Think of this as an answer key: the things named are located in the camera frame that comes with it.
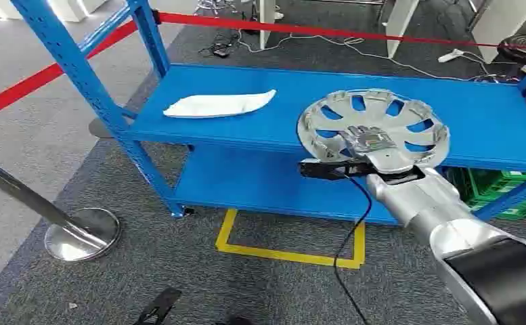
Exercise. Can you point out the blue metal shelf rack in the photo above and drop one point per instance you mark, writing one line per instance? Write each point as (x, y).
(253, 125)

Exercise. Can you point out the yellow floor tape outline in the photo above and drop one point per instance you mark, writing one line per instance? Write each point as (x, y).
(285, 255)

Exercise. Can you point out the green plastic crate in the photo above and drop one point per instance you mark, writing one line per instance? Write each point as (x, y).
(491, 186)

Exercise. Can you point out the red barrier belt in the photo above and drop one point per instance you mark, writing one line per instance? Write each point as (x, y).
(29, 85)
(334, 32)

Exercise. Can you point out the white folded cloth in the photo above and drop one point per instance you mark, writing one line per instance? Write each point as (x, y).
(218, 105)

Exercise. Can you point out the black power adapter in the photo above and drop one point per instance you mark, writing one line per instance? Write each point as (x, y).
(221, 52)

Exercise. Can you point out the white table leg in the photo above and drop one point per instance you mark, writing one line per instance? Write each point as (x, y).
(399, 24)
(502, 24)
(267, 22)

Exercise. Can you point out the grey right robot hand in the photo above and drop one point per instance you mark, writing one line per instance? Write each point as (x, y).
(366, 140)

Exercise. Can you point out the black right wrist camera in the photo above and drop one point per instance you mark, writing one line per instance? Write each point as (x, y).
(321, 169)

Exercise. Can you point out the chrome stanchion post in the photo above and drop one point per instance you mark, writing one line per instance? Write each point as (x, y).
(79, 235)

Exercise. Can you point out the silver wheel hubcap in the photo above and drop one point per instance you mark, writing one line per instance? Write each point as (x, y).
(379, 110)

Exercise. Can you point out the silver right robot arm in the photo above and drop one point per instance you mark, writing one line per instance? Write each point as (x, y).
(428, 202)

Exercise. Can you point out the white power strip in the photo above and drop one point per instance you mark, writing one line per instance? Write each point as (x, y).
(450, 55)

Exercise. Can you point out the black robot foot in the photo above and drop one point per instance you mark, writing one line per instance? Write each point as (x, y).
(161, 305)

